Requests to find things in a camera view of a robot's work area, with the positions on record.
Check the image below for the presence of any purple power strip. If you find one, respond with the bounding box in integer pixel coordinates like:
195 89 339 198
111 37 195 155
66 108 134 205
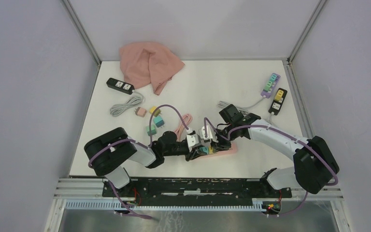
260 73 281 99

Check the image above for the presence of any pink plug adapter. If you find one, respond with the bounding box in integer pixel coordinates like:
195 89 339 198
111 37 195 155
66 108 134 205
135 107 147 117

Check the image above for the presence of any grey power strip cable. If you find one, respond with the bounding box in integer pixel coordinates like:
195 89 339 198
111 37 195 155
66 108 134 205
109 90 145 117

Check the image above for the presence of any yellow adapter on black strip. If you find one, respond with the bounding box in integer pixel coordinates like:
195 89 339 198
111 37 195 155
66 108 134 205
274 89 285 101

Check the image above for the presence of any pink cloth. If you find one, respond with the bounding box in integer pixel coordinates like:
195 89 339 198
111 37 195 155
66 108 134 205
119 42 185 95

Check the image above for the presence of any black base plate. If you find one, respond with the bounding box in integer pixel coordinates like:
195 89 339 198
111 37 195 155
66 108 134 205
116 177 292 206

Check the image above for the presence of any grey cable at right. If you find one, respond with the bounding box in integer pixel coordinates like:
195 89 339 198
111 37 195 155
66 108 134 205
217 96 279 126

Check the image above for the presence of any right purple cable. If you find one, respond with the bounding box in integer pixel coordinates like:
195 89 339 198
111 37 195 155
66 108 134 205
203 116 338 218

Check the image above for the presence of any pink power strip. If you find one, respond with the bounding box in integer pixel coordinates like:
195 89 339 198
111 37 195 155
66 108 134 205
202 142 238 158

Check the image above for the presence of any green plug adapter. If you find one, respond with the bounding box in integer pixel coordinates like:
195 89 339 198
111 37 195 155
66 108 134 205
145 124 157 136

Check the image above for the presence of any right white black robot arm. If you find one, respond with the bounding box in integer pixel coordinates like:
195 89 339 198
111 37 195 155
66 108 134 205
215 104 340 197

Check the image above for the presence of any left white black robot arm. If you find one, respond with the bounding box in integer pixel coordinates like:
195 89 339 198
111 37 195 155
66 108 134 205
84 127 209 197

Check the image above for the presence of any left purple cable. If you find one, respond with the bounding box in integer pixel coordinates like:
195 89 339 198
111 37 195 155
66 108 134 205
87 104 195 221

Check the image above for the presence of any white cable duct rail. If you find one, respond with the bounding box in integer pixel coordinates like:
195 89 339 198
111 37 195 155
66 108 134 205
65 199 266 212

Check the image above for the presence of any black power strip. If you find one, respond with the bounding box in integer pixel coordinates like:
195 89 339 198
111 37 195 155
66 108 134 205
268 88 288 116
106 78 135 95

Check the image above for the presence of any teal plug adapter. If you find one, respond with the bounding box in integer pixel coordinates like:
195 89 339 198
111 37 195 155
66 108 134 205
153 116 165 128

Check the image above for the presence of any purple cable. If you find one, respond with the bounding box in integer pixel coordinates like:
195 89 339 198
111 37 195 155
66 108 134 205
203 116 338 218
87 104 195 221

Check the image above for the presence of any yellow plug adapter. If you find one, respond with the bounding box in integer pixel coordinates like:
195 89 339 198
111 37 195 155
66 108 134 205
149 106 161 117

